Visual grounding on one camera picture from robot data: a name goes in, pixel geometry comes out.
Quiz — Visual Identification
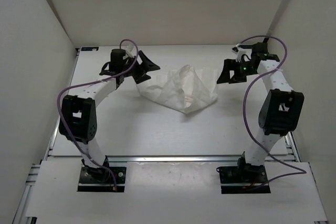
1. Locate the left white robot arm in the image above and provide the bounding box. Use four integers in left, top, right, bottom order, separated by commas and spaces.
59, 46, 160, 182

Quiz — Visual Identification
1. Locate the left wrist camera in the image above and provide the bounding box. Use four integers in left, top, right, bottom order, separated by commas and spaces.
124, 45, 134, 58

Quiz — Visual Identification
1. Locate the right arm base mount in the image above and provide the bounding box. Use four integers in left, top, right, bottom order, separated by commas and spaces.
216, 156, 271, 195

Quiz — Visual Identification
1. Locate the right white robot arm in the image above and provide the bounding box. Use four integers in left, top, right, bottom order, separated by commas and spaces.
217, 42, 305, 182

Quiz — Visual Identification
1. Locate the purple cable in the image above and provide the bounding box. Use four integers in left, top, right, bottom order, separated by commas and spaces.
237, 34, 308, 190
57, 39, 140, 190

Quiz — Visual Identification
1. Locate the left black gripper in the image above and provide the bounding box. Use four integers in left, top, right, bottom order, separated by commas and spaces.
121, 51, 159, 84

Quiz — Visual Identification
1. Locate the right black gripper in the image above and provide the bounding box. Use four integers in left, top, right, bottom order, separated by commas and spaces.
217, 59, 258, 84

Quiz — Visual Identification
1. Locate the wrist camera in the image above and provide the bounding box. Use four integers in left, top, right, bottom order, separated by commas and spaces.
232, 44, 247, 63
124, 45, 134, 58

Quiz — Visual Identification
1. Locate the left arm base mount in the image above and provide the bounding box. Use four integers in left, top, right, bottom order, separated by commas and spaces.
77, 166, 127, 193

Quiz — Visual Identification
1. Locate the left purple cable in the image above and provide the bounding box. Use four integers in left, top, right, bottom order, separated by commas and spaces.
57, 39, 140, 190

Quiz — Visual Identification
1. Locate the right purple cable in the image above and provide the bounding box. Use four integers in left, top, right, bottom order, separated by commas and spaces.
237, 34, 308, 190

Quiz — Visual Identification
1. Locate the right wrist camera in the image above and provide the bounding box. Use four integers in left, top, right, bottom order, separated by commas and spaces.
232, 44, 247, 63

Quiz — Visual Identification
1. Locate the aluminium frame rail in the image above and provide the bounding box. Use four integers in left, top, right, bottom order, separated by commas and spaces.
46, 153, 295, 163

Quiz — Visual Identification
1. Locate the white pleated skirt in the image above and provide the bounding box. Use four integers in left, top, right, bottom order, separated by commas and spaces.
136, 65, 218, 114

